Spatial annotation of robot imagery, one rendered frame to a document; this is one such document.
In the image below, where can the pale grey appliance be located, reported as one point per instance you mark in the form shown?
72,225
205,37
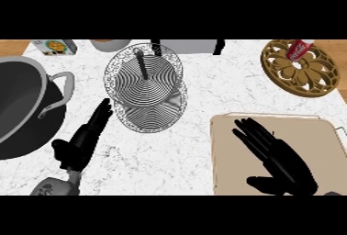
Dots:
187,46

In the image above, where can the small printed box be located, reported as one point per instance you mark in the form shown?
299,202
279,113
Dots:
53,46

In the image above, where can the brown carved wooden trivet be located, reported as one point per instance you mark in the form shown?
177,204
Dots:
311,76

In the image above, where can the beige tray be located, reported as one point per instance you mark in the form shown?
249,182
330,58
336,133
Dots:
316,147

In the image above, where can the grey bowl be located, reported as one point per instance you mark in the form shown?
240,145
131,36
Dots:
109,45

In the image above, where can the red can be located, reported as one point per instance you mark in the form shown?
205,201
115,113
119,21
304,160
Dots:
298,50

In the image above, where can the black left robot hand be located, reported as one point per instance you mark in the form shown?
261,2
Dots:
82,140

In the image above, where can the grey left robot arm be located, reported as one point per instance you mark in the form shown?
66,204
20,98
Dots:
57,185

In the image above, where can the large dark grey pot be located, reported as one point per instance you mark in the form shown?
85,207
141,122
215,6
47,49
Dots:
23,107

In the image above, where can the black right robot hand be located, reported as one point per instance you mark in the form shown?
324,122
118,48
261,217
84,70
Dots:
279,162

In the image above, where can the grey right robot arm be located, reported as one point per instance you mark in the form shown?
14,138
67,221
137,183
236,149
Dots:
333,193

